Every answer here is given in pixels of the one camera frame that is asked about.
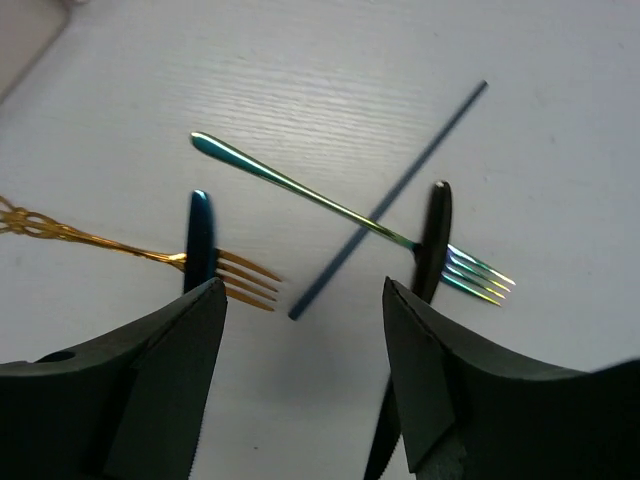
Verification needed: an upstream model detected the black knife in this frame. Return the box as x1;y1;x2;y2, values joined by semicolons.
363;180;453;480

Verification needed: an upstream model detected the rainbow fork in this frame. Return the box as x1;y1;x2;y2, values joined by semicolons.
191;132;515;305

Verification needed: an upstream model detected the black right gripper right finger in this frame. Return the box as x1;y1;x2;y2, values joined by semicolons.
383;279;639;479

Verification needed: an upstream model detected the gold ornate fork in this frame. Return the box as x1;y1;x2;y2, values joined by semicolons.
1;198;281;312

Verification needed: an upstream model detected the blue knife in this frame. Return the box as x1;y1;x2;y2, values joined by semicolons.
183;190;218;294

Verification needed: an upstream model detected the dark blue chopstick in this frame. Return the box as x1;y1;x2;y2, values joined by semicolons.
288;80;488;321

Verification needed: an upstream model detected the clear smoked compartment organizer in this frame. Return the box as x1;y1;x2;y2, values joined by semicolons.
0;0;86;102

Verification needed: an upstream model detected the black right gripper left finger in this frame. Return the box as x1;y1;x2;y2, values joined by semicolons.
1;279;227;479

